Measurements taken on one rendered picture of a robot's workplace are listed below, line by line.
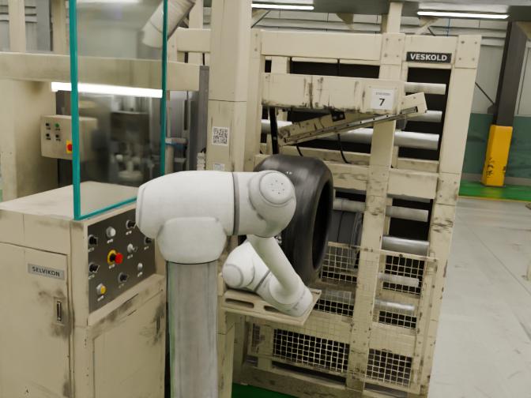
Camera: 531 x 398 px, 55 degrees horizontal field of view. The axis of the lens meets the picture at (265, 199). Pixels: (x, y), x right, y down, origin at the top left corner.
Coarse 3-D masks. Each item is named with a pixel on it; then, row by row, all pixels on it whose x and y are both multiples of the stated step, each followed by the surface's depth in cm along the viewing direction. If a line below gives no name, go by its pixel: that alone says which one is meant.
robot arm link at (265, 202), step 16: (240, 176) 102; (256, 176) 99; (272, 176) 98; (240, 192) 99; (256, 192) 97; (272, 192) 97; (288, 192) 98; (240, 208) 99; (256, 208) 99; (272, 208) 98; (288, 208) 100; (240, 224) 100; (256, 224) 101; (272, 224) 103
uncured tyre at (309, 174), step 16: (272, 160) 206; (288, 160) 205; (304, 160) 205; (320, 160) 211; (288, 176) 196; (304, 176) 196; (320, 176) 200; (304, 192) 192; (320, 192) 199; (304, 208) 190; (320, 208) 240; (288, 224) 189; (304, 224) 190; (320, 224) 240; (240, 240) 199; (288, 240) 190; (304, 240) 191; (320, 240) 237; (288, 256) 192; (304, 256) 193; (320, 256) 227; (304, 272) 198
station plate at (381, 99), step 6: (372, 90) 214; (378, 90) 213; (384, 90) 212; (390, 90) 211; (372, 96) 214; (378, 96) 213; (384, 96) 212; (390, 96) 212; (372, 102) 214; (378, 102) 214; (384, 102) 213; (390, 102) 212; (378, 108) 214; (384, 108) 213; (390, 108) 213
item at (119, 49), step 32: (96, 0) 158; (128, 0) 174; (160, 0) 193; (96, 32) 160; (128, 32) 176; (160, 32) 196; (96, 64) 162; (128, 64) 179; (160, 64) 199; (96, 96) 164; (128, 96) 181; (160, 96) 202; (96, 128) 166; (128, 128) 184; (160, 128) 205; (96, 160) 169; (128, 160) 186; (160, 160) 209; (96, 192) 171; (128, 192) 189
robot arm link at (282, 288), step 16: (256, 240) 120; (272, 240) 127; (272, 256) 130; (272, 272) 137; (288, 272) 137; (272, 288) 149; (288, 288) 142; (304, 288) 154; (272, 304) 153; (288, 304) 150; (304, 304) 152
